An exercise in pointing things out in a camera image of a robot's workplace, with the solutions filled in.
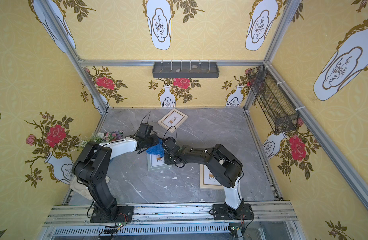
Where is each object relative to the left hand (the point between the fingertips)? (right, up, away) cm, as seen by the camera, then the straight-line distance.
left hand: (160, 139), depth 99 cm
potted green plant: (-35, +3, -15) cm, 38 cm away
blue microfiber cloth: (-1, -5, -7) cm, 9 cm away
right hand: (+5, -14, -7) cm, 16 cm away
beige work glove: (-40, -25, -17) cm, 50 cm away
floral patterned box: (-34, +2, +5) cm, 34 cm away
